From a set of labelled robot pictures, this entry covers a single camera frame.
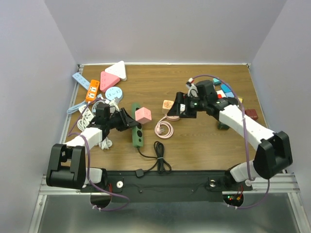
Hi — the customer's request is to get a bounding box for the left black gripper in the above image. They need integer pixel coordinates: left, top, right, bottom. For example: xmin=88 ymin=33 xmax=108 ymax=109
xmin=106 ymin=108 xmax=138 ymax=132

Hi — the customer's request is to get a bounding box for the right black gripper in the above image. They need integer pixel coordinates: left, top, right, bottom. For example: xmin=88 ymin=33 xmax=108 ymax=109
xmin=166 ymin=92 xmax=207 ymax=118

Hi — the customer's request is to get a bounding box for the green power strip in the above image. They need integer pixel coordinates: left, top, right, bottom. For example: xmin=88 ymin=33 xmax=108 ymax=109
xmin=131 ymin=102 xmax=144 ymax=148

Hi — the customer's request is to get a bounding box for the dark green cube plug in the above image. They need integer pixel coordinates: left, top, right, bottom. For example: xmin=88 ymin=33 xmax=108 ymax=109
xmin=217 ymin=121 xmax=230 ymax=130

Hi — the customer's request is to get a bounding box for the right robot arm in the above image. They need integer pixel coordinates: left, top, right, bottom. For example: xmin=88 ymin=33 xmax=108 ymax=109
xmin=167 ymin=92 xmax=293 ymax=189

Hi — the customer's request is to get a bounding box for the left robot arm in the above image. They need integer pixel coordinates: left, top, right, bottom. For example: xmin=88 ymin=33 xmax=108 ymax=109
xmin=46 ymin=107 xmax=139 ymax=189

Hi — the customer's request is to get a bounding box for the white grey cube plug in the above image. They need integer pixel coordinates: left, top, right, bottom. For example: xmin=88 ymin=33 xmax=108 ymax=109
xmin=179 ymin=104 xmax=185 ymax=115

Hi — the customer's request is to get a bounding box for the beige cube plug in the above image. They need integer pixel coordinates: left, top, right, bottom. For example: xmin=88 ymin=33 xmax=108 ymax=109
xmin=162 ymin=100 xmax=174 ymax=115

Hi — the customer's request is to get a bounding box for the pink cube socket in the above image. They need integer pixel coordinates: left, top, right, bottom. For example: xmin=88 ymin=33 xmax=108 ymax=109
xmin=135 ymin=107 xmax=152 ymax=124

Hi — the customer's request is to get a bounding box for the blue round socket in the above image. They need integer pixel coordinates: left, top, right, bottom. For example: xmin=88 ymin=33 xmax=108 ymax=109
xmin=105 ymin=86 xmax=123 ymax=100

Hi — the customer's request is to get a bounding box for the small white cube plug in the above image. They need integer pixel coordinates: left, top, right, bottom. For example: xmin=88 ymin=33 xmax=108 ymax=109
xmin=216 ymin=90 xmax=226 ymax=98

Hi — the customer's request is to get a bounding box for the teal cube plug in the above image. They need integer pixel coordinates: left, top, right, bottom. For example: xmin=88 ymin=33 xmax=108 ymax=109
xmin=213 ymin=78 xmax=222 ymax=86

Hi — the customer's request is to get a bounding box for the light blue cube plug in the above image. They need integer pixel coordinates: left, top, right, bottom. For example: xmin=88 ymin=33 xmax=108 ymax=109
xmin=225 ymin=92 xmax=235 ymax=98

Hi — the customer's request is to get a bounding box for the dark red cube plug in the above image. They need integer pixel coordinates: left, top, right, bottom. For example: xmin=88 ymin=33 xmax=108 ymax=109
xmin=245 ymin=109 xmax=259 ymax=121

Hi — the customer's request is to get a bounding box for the pink triangular power strip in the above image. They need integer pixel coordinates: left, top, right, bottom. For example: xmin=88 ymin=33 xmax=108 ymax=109
xmin=100 ymin=71 xmax=120 ymax=92

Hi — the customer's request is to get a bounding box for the orange power strip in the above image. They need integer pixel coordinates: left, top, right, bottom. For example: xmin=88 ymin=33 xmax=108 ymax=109
xmin=85 ymin=80 xmax=100 ymax=102

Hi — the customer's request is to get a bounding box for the white triangular power strip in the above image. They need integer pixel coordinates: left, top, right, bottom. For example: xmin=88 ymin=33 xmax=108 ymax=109
xmin=104 ymin=61 xmax=127 ymax=81

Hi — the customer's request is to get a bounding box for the light blue power strip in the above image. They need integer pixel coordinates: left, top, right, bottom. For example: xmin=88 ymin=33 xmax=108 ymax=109
xmin=72 ymin=72 xmax=90 ymax=90

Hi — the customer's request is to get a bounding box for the pink round socket with cable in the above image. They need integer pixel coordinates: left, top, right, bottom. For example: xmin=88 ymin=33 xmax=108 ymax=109
xmin=154 ymin=115 xmax=180 ymax=139

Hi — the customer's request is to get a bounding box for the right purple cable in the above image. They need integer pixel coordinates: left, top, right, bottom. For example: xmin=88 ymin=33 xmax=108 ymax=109
xmin=191 ymin=74 xmax=271 ymax=210

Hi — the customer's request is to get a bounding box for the purple cable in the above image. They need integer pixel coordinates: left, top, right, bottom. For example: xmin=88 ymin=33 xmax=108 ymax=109
xmin=68 ymin=98 xmax=131 ymax=212
xmin=191 ymin=74 xmax=271 ymax=210

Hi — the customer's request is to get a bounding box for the white cable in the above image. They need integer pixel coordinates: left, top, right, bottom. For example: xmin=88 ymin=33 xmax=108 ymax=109
xmin=77 ymin=97 xmax=121 ymax=150

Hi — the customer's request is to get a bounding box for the black power cord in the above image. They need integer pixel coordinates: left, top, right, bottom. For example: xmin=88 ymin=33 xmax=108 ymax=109
xmin=136 ymin=141 xmax=172 ymax=179

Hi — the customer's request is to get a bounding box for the light blue cable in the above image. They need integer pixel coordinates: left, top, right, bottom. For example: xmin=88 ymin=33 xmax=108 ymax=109
xmin=67 ymin=93 xmax=104 ymax=115

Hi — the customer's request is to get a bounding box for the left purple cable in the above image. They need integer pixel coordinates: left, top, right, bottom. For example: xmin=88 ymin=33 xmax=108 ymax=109
xmin=68 ymin=98 xmax=131 ymax=212

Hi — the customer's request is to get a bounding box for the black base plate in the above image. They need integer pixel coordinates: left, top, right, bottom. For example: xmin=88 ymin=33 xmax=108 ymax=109
xmin=80 ymin=170 xmax=253 ymax=203

